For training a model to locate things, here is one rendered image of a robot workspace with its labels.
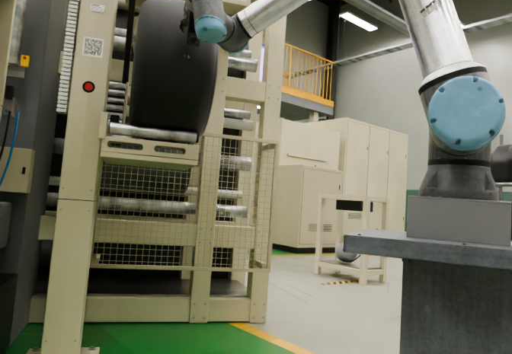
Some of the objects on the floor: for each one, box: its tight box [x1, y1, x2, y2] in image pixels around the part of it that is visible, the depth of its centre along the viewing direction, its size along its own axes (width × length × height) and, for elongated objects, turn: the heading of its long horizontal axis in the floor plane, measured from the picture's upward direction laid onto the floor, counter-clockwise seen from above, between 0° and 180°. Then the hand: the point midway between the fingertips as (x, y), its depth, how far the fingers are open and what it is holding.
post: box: [40, 0, 121, 354], centre depth 176 cm, size 13×13×250 cm
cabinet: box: [272, 164, 343, 254], centre depth 652 cm, size 90×56×125 cm
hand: (189, 36), depth 158 cm, fingers closed
